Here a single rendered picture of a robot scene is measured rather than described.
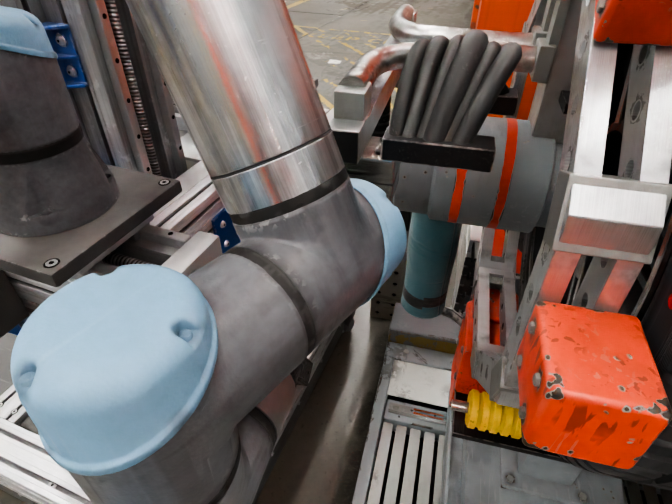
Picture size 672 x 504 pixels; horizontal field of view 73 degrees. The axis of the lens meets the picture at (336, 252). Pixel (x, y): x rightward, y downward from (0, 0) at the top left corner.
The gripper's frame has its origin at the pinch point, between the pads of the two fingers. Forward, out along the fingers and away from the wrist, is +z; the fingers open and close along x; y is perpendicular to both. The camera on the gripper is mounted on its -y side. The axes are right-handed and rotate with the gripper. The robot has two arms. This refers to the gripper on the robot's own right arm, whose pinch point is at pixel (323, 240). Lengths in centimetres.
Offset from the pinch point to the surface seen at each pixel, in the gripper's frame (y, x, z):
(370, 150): 12.0, -5.0, -1.0
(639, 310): 4.1, -28.9, -7.8
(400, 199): -0.1, -7.0, 11.0
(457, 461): -68, -25, 17
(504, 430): -31.4, -26.5, 2.2
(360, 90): 17.4, -3.8, -1.0
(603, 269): 8.1, -24.7, -8.6
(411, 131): 15.4, -8.7, -3.8
